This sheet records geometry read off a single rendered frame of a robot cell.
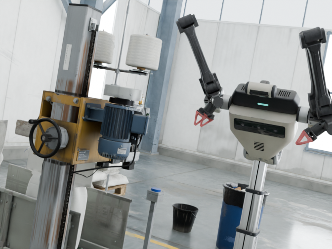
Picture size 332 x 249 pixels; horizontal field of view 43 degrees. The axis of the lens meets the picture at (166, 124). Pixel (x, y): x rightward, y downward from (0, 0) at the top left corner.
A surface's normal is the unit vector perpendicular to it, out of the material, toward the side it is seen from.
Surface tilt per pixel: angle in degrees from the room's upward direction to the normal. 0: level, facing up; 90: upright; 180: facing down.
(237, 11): 90
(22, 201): 90
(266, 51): 90
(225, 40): 90
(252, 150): 130
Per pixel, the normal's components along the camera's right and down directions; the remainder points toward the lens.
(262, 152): -0.43, 0.61
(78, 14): -0.42, -0.03
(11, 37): 0.89, 0.18
